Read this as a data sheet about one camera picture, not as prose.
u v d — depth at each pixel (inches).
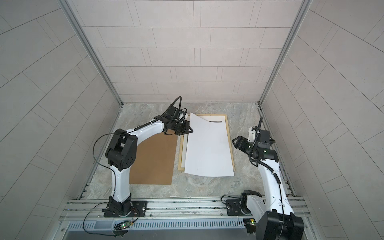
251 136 28.0
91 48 34.0
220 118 42.7
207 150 33.3
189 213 27.8
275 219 15.1
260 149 21.5
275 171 18.5
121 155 20.2
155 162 34.2
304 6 27.9
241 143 27.3
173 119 30.1
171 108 27.7
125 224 25.3
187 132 32.7
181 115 34.1
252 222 26.8
